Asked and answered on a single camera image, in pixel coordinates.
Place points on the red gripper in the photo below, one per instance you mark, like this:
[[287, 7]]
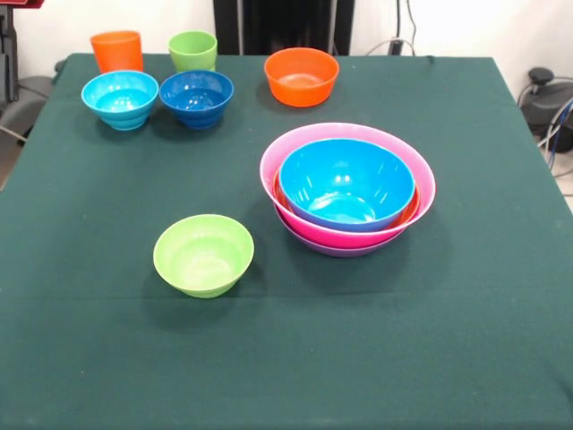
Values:
[[27, 3]]

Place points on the orange cup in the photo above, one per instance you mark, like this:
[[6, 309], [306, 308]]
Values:
[[116, 51]]

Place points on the small light blue bowl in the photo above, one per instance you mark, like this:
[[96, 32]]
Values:
[[120, 100]]

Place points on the small dark blue bowl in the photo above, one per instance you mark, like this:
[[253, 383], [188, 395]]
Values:
[[197, 100]]

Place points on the small green bowl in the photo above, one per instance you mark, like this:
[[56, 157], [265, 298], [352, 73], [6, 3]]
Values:
[[203, 260]]

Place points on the medium blue bowl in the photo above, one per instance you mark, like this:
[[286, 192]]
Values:
[[344, 179]]

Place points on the large pink bowl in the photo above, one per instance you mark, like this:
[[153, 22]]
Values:
[[340, 239]]

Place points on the wide orange bowl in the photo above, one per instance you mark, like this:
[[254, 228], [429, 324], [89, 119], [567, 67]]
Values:
[[414, 210]]

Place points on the grey wheeled floor base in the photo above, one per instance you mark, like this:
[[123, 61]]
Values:
[[548, 96], [31, 100]]

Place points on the green cup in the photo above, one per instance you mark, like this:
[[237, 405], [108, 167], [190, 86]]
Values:
[[192, 51]]

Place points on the small deep orange bowl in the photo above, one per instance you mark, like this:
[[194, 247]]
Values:
[[301, 74]]

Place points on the dark green tablecloth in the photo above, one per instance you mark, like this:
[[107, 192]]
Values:
[[286, 358]]

